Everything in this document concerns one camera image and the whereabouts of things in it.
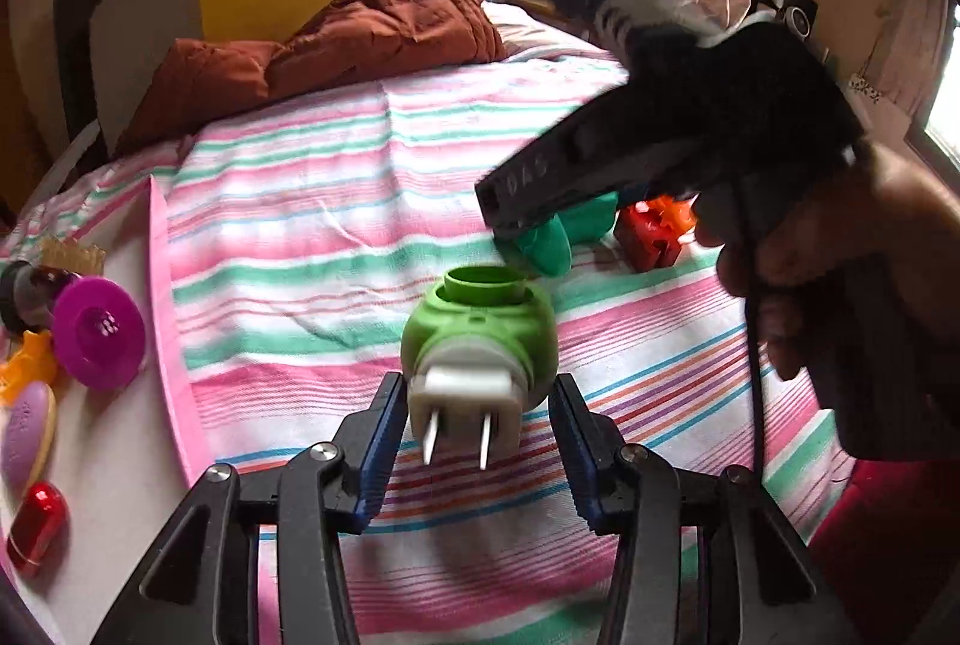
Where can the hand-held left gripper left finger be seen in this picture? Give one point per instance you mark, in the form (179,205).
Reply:
(375,465)

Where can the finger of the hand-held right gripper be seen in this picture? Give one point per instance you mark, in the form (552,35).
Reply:
(555,172)

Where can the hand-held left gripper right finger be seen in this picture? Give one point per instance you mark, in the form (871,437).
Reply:
(574,465)

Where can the teal plastic toy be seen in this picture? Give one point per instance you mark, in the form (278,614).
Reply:
(544,247)

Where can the green plug-in device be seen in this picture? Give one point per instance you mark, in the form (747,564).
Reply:
(480,330)

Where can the white tray with pink edge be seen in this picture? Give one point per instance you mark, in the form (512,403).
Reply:
(112,465)

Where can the magenta round disc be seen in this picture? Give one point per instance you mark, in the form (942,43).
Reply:
(97,330)

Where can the red metallic capsule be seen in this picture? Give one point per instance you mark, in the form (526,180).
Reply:
(37,525)

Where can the purple oval case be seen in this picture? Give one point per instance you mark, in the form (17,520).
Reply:
(26,435)

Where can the amber hair claw clip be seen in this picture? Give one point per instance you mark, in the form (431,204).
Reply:
(71,256)

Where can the person's right hand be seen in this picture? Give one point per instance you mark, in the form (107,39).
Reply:
(825,240)

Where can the orange building blocks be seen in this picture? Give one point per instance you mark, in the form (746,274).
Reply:
(645,232)

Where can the pale pink pillow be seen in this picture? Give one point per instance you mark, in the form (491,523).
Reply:
(540,30)

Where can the brown quilted duvet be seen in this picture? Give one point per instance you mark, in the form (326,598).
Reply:
(375,22)

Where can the striped bed blanket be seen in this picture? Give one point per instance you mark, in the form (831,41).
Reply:
(300,202)

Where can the person's red trouser leg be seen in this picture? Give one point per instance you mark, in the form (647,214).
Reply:
(892,517)

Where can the yellow-orange plastic piece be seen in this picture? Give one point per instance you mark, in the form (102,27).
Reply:
(30,367)

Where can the black round bottle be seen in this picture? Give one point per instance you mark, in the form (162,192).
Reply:
(34,292)

